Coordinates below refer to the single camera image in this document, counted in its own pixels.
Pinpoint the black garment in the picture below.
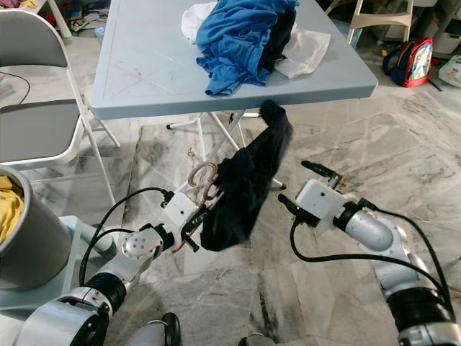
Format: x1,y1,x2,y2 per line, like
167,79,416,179
198,99,294,253

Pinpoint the silver left robot leg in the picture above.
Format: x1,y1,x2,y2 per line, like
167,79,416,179
122,312,181,346

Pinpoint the silver robot leg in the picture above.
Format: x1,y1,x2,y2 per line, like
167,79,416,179
238,333,282,346
122,312,181,346

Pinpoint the yellow garment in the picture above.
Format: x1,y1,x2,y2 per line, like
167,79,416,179
0,175,24,246

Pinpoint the silver right robot leg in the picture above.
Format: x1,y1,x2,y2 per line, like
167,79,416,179
238,333,282,346

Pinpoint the dark navy garment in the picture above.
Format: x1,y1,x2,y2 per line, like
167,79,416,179
259,7,297,73

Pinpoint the red children's backpack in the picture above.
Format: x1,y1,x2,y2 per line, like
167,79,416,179
382,37,435,89

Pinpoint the grey folding chair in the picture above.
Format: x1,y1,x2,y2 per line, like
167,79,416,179
0,9,120,206

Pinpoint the blue garment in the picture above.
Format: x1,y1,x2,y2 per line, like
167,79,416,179
194,0,300,98

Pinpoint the beige plastic chair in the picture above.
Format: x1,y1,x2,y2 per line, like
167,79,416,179
324,0,415,48

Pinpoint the light grey folding table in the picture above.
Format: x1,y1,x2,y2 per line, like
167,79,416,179
90,0,379,203

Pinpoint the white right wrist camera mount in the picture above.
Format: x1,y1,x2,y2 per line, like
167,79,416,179
295,179,346,221

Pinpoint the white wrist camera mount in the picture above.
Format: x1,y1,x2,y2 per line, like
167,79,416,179
158,192,199,239
295,179,346,221

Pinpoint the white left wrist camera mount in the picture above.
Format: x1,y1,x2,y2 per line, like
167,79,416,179
158,192,199,239

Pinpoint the short black left arm cable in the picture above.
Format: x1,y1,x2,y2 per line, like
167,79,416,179
86,227,145,257

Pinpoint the long black left arm cable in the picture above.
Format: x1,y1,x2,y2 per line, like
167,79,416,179
79,187,176,288

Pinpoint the thin black floor cable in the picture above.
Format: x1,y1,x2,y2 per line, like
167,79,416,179
0,71,31,105

